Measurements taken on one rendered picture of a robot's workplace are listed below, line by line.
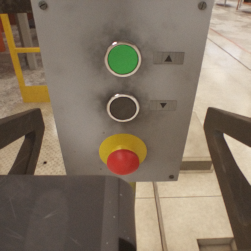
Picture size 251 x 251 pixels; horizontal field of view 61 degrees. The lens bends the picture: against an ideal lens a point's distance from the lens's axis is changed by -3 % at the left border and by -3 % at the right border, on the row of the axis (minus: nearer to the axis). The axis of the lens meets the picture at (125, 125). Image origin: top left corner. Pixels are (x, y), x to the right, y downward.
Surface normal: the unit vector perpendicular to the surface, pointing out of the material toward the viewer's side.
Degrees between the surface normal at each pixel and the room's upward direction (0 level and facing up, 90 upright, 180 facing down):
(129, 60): 90
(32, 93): 90
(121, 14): 90
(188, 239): 0
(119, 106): 90
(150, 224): 0
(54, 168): 0
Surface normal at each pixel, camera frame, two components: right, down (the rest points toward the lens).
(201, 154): 0.00, -0.82
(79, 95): 0.02, 0.58
